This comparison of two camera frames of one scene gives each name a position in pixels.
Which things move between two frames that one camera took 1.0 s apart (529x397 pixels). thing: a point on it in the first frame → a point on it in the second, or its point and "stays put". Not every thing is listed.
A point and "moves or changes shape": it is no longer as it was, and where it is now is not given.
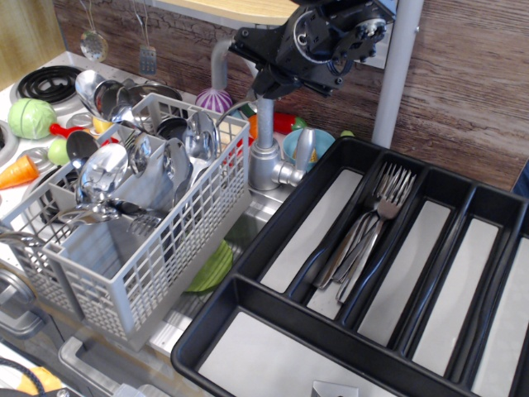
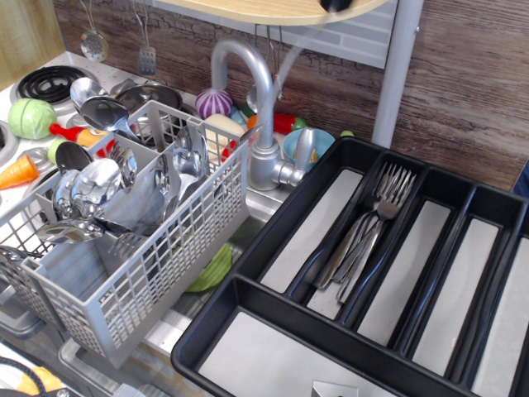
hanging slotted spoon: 93,45 stays put
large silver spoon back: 110,98 → 107,113
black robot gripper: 317,43 → 335,6
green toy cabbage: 31,118 stays put
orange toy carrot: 21,171 stays put
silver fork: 235,105 moves or changes shape
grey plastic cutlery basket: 116,237 moves or changes shape
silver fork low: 146,219 → 126,240
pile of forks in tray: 353,250 stays put
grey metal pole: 397,71 stays put
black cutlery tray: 439,308 stays put
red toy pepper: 285,123 stays put
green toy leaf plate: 215,270 stays put
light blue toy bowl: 323,141 stays put
